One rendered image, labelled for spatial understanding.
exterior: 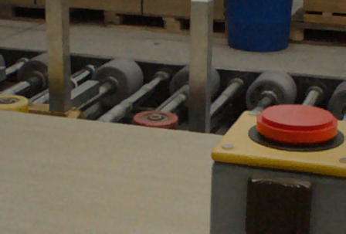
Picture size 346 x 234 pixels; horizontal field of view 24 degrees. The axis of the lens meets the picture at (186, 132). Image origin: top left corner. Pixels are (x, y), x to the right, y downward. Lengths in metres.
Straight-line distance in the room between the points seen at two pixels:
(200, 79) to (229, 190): 1.18
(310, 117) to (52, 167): 0.88
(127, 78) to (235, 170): 1.67
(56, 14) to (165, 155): 0.47
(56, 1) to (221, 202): 1.28
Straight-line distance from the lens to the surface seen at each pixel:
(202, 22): 1.54
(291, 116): 0.41
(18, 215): 1.10
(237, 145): 0.39
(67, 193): 1.16
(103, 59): 2.21
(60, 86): 1.68
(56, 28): 1.66
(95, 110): 2.08
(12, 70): 2.21
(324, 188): 0.38
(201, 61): 1.56
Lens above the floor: 1.35
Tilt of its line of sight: 19 degrees down
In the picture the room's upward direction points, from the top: 1 degrees clockwise
